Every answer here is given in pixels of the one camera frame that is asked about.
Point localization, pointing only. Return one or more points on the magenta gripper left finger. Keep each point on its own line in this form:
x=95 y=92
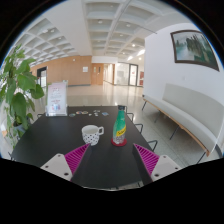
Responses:
x=65 y=165

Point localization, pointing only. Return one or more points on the black chair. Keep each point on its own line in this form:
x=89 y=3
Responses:
x=139 y=127
x=153 y=144

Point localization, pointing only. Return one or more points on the white polka dot mug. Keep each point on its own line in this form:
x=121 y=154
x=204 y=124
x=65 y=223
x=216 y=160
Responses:
x=91 y=134

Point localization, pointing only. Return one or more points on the framed landscape painting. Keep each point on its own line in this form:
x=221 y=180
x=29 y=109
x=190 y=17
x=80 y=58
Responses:
x=192 y=47

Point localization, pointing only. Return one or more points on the green plastic water bottle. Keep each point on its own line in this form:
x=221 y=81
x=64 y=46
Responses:
x=119 y=128

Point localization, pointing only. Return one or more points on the long white bench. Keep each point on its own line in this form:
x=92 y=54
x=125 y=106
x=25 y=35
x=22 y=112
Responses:
x=199 y=115

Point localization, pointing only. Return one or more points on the acrylic sign stand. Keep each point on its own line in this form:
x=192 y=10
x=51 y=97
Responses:
x=57 y=99

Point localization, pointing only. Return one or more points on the black dining table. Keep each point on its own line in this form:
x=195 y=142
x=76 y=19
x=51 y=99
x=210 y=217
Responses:
x=103 y=166

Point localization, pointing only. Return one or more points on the red round coaster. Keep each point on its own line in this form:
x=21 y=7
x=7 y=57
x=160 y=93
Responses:
x=120 y=144

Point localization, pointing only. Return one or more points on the green potted plant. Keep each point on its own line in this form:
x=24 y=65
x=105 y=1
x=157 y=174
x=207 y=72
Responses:
x=19 y=89

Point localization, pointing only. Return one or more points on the small blue card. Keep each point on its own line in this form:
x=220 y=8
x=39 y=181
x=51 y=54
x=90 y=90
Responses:
x=105 y=114

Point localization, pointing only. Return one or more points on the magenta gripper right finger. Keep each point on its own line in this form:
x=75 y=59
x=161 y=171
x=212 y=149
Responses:
x=153 y=167

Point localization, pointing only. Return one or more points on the small round badge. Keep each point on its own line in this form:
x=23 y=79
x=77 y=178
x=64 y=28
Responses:
x=72 y=115

